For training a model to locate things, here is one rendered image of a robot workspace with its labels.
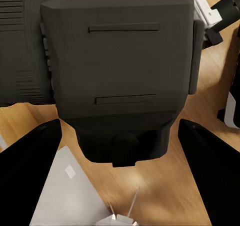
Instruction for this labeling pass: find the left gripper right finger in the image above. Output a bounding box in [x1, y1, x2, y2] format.
[178, 119, 240, 226]

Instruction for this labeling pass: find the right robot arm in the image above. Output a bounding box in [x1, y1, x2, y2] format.
[194, 0, 240, 50]

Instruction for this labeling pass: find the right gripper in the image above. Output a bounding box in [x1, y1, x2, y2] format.
[202, 0, 240, 50]

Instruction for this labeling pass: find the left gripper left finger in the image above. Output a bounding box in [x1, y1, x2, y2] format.
[0, 119, 62, 226]

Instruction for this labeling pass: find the digital camera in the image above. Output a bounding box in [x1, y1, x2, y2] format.
[0, 0, 205, 167]

